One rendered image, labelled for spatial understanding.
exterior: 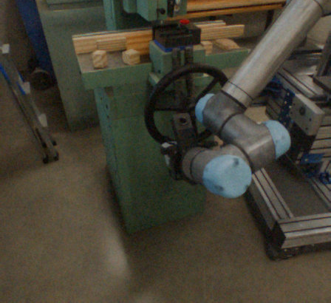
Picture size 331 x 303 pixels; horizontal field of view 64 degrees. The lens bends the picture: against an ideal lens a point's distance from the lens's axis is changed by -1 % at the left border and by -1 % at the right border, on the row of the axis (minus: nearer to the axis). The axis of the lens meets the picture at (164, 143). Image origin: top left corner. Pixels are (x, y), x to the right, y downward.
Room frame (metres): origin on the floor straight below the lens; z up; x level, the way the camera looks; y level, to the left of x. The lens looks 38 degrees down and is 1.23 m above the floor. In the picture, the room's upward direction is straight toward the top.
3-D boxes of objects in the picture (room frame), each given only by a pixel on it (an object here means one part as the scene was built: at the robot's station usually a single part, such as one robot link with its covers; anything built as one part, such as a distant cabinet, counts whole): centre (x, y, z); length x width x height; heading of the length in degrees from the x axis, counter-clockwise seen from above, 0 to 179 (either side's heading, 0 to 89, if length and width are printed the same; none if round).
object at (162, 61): (0.85, -0.04, 0.92); 0.15 x 0.13 x 0.09; 110
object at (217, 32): (1.06, -0.04, 0.92); 0.60 x 0.02 x 0.04; 110
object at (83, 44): (1.05, 0.04, 0.93); 0.60 x 0.02 x 0.05; 110
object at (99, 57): (0.83, 0.21, 0.92); 0.04 x 0.03 x 0.04; 167
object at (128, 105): (1.14, 0.08, 0.76); 0.57 x 0.45 x 0.09; 20
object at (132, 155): (1.14, 0.08, 0.36); 0.58 x 0.45 x 0.71; 20
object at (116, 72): (0.93, -0.01, 0.87); 0.61 x 0.30 x 0.06; 110
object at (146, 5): (1.05, 0.05, 1.03); 0.14 x 0.07 x 0.09; 20
